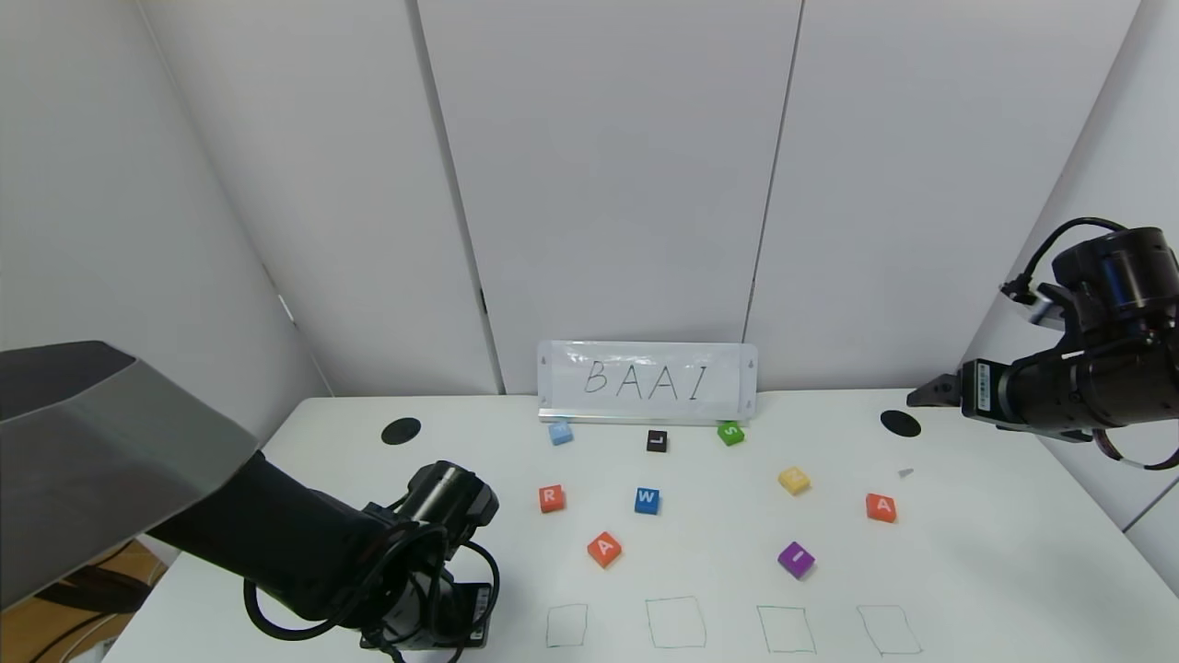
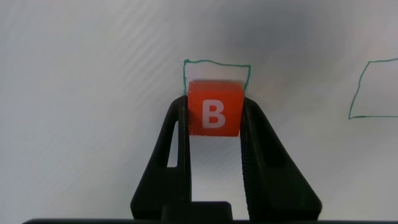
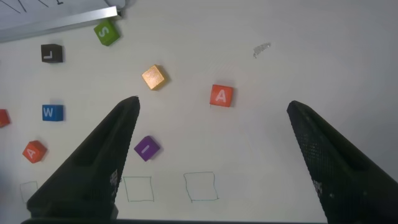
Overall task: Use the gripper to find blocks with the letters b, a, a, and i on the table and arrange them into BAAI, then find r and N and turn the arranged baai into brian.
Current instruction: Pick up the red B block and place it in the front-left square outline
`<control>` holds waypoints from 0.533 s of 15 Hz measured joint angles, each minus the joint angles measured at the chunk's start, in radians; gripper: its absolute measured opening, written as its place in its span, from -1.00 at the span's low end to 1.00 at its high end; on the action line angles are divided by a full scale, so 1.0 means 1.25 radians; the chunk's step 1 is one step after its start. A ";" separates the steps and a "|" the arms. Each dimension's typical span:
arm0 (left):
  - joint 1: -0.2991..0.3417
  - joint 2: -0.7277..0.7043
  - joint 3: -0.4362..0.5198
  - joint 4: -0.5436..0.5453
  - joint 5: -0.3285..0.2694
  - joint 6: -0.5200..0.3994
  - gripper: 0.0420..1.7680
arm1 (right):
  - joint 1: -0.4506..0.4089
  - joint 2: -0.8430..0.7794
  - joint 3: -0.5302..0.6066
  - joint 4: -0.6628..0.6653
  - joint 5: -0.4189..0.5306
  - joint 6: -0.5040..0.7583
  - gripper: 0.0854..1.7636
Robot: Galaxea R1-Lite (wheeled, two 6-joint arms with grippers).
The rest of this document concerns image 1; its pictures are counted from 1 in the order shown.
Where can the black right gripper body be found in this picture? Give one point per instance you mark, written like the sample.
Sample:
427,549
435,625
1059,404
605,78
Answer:
980,387

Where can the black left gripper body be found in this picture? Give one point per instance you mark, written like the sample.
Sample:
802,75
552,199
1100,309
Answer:
472,610

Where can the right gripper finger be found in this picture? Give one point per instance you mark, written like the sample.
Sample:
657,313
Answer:
941,392

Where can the orange letter A block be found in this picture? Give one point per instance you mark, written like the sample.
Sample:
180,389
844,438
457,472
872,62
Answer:
604,549
881,507

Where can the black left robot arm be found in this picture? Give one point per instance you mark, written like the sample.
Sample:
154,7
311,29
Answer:
92,442

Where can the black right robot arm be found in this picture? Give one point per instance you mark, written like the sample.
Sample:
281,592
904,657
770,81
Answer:
1124,276

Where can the white BAAI sign board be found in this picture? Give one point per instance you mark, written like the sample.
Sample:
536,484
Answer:
645,380

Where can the orange letter R block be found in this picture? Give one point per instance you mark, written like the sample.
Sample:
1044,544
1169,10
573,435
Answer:
552,498

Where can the yellow letter block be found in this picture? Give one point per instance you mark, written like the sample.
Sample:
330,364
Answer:
794,480

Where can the light blue letter block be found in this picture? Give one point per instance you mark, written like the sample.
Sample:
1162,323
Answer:
561,432

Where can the blue letter W block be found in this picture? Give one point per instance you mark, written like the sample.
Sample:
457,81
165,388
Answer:
647,500

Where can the green letter S block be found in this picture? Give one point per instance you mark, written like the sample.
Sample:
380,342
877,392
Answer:
730,433

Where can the purple letter I block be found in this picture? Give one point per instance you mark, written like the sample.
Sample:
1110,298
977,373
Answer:
796,559

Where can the black letter L block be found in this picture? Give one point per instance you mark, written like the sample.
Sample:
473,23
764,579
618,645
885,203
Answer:
656,441

